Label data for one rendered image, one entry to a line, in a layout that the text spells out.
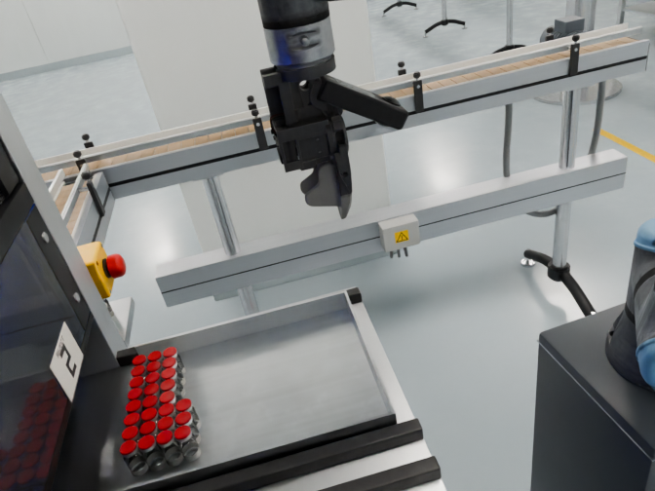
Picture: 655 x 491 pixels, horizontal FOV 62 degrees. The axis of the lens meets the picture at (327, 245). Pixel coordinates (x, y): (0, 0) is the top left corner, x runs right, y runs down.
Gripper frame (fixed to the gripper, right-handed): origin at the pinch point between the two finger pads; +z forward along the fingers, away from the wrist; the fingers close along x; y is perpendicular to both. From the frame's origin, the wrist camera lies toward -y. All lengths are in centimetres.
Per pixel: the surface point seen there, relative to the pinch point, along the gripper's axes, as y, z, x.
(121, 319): 40.2, 21.5, -19.5
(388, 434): 3.1, 19.5, 21.4
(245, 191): 17, 61, -144
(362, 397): 4.4, 21.3, 13.3
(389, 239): -25, 59, -80
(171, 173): 33, 22, -82
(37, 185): 39.0, -9.6, -9.5
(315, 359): 9.1, 21.2, 4.0
